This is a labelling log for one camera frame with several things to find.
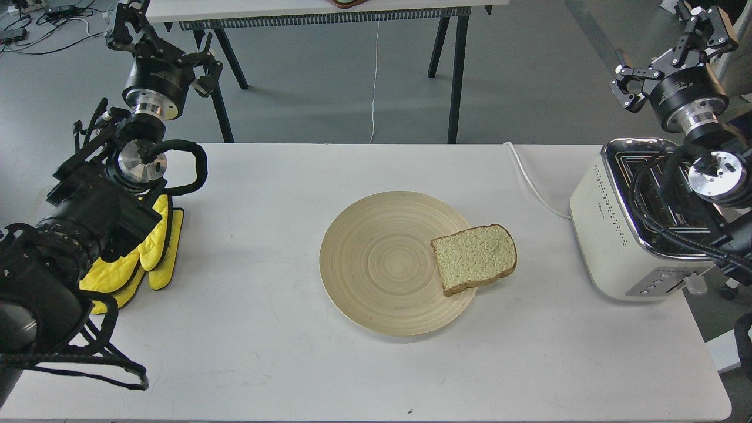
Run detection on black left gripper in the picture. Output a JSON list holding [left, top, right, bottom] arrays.
[[105, 1, 224, 120]]

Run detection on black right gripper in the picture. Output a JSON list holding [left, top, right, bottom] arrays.
[[609, 1, 740, 133]]

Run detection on slice of brown bread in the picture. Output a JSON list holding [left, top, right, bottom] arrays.
[[430, 224, 518, 297]]

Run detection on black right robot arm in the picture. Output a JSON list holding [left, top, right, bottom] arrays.
[[610, 1, 750, 301]]

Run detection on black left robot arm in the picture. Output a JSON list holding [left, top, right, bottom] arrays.
[[1, 1, 223, 400]]

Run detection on cream and chrome toaster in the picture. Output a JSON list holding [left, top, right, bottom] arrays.
[[570, 137, 713, 301]]

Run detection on white background table black legs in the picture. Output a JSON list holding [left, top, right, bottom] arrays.
[[145, 1, 503, 145]]

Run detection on yellow oven mitt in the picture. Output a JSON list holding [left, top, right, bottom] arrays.
[[79, 194, 184, 308]]

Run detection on round bamboo plate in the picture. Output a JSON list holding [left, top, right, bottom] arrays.
[[319, 191, 477, 337]]

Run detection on black cables on floor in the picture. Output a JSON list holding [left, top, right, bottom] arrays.
[[0, 0, 115, 57]]

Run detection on white toaster power cable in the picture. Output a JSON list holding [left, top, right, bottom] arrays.
[[503, 141, 573, 220]]

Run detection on thin white hanging cable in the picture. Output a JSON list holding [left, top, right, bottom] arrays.
[[368, 21, 381, 145]]

